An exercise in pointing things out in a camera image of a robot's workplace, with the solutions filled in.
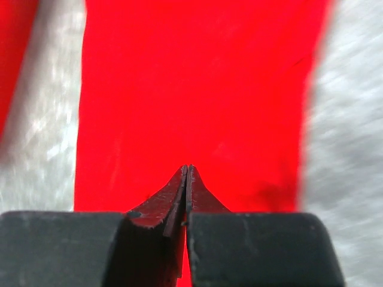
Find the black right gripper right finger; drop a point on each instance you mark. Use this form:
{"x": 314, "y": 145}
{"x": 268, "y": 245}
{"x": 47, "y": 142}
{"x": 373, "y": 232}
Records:
{"x": 255, "y": 249}

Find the red t-shirt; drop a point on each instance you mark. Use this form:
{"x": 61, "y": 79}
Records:
{"x": 218, "y": 85}

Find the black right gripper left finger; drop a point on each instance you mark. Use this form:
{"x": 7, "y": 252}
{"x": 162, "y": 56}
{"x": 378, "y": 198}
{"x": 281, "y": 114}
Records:
{"x": 142, "y": 247}

